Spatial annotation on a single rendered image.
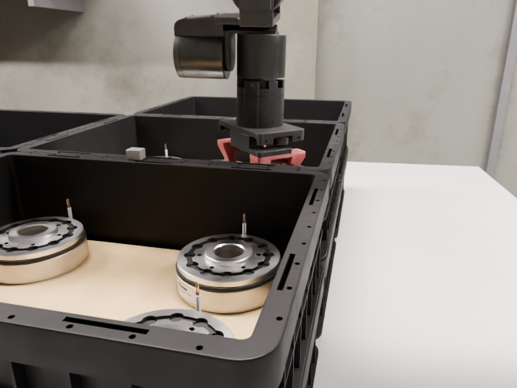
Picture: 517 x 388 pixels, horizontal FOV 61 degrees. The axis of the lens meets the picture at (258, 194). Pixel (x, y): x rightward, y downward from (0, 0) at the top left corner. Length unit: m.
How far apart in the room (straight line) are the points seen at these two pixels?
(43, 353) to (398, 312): 0.51
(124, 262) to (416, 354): 0.36
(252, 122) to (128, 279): 0.22
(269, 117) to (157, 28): 2.15
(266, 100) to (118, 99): 2.28
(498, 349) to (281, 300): 0.44
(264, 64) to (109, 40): 2.28
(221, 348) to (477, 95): 2.46
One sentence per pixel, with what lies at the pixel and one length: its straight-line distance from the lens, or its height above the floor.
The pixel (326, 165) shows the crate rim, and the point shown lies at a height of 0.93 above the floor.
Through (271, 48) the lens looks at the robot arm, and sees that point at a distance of 0.51.
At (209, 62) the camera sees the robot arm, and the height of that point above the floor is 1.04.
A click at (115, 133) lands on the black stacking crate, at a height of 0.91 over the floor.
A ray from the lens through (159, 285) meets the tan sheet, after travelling 0.45.
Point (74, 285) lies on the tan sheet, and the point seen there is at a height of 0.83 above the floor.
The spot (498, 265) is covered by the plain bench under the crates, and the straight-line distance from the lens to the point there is 0.85.
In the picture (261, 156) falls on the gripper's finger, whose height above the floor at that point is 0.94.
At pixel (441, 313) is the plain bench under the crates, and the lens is 0.68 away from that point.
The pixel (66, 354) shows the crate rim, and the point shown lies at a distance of 0.24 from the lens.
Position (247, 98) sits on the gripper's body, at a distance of 0.51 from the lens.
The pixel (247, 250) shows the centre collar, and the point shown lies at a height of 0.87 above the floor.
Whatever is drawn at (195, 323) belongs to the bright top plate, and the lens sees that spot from 0.35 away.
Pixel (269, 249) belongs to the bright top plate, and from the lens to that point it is 0.44.
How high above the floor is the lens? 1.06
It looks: 19 degrees down
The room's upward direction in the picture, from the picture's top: straight up
